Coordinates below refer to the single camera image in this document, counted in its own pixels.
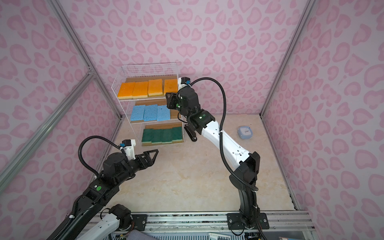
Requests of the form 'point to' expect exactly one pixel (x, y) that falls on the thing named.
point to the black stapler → (190, 132)
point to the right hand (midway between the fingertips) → (167, 92)
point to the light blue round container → (245, 132)
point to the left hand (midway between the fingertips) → (153, 150)
